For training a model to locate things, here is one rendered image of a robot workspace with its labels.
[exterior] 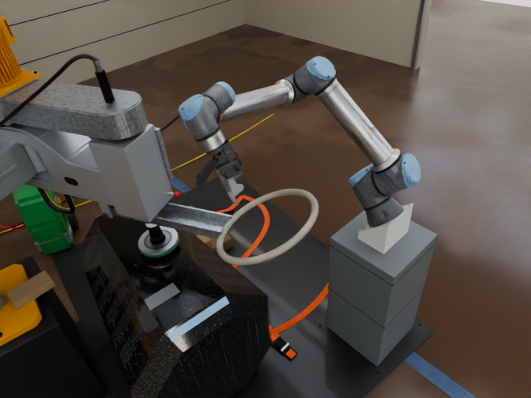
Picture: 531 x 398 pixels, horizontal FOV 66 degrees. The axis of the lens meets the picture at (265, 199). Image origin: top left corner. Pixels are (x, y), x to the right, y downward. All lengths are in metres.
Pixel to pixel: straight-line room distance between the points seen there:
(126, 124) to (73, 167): 0.45
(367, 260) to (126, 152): 1.24
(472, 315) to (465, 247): 0.63
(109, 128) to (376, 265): 1.37
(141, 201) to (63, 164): 0.43
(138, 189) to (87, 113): 0.38
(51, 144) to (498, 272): 2.99
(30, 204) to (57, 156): 1.56
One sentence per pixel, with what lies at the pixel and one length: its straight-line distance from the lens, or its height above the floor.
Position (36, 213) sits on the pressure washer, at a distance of 3.70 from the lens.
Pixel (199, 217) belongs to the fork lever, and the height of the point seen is 1.08.
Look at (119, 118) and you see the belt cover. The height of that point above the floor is 1.67.
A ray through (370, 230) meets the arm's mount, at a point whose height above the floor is 0.95.
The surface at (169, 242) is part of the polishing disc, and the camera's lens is 2.25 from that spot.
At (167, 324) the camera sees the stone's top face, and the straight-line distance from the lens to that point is 1.99.
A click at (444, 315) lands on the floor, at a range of 3.06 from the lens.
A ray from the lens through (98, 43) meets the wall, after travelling 7.15.
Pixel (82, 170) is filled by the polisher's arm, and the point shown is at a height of 1.37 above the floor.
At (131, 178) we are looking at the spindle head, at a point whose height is 1.40.
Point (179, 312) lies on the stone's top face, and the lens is 2.01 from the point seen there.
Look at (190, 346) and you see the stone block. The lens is 2.00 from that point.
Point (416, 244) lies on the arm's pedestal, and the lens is 2.23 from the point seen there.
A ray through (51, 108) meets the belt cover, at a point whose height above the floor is 1.69.
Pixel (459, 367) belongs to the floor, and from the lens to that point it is 2.88.
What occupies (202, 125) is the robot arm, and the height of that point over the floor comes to 1.79.
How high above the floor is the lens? 2.41
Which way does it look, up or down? 40 degrees down
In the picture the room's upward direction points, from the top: 6 degrees counter-clockwise
